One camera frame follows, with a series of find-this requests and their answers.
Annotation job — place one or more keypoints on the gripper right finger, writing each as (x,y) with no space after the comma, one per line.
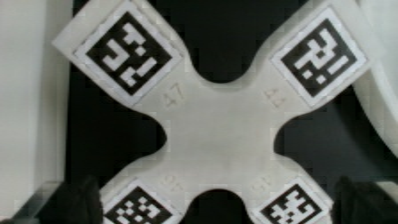
(366,202)

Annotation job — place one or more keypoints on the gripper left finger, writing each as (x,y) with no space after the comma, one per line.
(62,204)

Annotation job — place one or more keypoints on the white cross table base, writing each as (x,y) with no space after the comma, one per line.
(220,117)

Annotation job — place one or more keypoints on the white round table top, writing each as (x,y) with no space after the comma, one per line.
(377,85)

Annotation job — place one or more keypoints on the white left fence bar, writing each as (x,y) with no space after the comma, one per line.
(34,87)

